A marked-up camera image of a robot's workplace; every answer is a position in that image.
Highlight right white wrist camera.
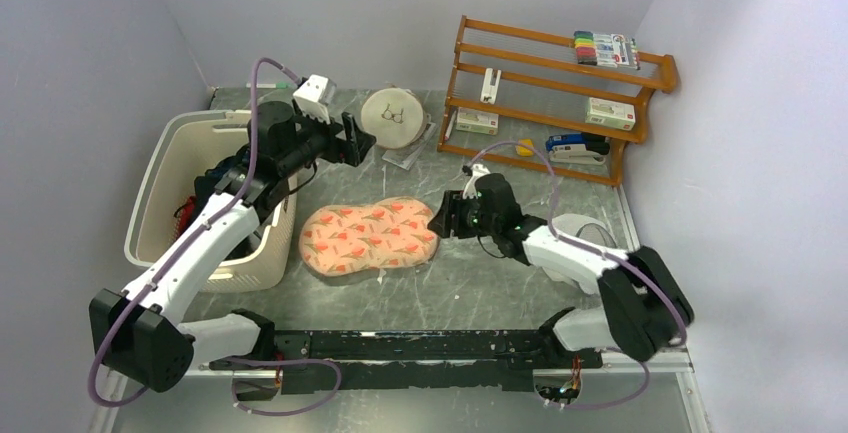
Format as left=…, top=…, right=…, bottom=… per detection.
left=462, top=163, right=490, bottom=199

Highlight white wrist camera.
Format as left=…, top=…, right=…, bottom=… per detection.
left=462, top=163, right=490, bottom=199
left=293, top=74, right=337, bottom=124

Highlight yellow small object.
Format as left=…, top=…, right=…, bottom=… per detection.
left=515, top=139, right=534, bottom=157

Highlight blue black stapler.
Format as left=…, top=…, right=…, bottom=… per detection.
left=545, top=133, right=610, bottom=155

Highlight white small device on shelf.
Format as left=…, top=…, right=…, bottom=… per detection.
left=480, top=68, right=502, bottom=105

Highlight white stapler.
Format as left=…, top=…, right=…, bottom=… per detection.
left=548, top=149, right=607, bottom=166

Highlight coloured marker pen pack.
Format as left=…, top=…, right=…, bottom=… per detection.
left=573, top=30, right=641, bottom=70

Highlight white box left shelf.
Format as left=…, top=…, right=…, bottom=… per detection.
left=455, top=107, right=499, bottom=136

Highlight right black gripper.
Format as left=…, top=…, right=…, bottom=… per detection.
left=428, top=190, right=499, bottom=239

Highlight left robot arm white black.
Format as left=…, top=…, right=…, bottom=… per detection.
left=87, top=101, right=376, bottom=403

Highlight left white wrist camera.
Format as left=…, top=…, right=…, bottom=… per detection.
left=293, top=74, right=337, bottom=124

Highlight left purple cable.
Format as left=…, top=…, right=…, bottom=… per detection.
left=88, top=56, right=303, bottom=409

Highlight dark clothes in basket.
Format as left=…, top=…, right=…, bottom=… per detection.
left=174, top=147, right=288, bottom=239

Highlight white green marker pen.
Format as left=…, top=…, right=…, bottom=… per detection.
left=245, top=82, right=292, bottom=90

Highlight white box right shelf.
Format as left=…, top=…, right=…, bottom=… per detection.
left=585, top=97, right=636, bottom=131

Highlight wooden shelf rack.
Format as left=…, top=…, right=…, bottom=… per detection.
left=437, top=16, right=679, bottom=186

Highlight purple cable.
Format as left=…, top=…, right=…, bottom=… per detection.
left=88, top=56, right=303, bottom=409
left=462, top=141, right=690, bottom=411

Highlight pink floral mesh laundry bag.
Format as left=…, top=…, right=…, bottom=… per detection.
left=298, top=196, right=439, bottom=277

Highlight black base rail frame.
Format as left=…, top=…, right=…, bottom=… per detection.
left=112, top=327, right=690, bottom=411

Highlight white box shelf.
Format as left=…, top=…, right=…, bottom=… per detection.
left=455, top=107, right=499, bottom=136
left=585, top=97, right=636, bottom=131

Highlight paper leaflet under bag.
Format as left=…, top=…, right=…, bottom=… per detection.
left=381, top=122, right=436, bottom=170

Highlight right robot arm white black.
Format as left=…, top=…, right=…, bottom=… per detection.
left=428, top=173, right=695, bottom=367

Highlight white dome mesh bag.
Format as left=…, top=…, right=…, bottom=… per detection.
left=543, top=213, right=618, bottom=295

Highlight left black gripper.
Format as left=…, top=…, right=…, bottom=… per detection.
left=279, top=103, right=376, bottom=176

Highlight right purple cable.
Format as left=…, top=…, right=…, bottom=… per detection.
left=462, top=141, right=690, bottom=411

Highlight round beige mesh bag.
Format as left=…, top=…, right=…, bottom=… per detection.
left=360, top=87, right=429, bottom=150

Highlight cream plastic laundry basket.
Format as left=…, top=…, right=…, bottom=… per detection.
left=123, top=110, right=297, bottom=293

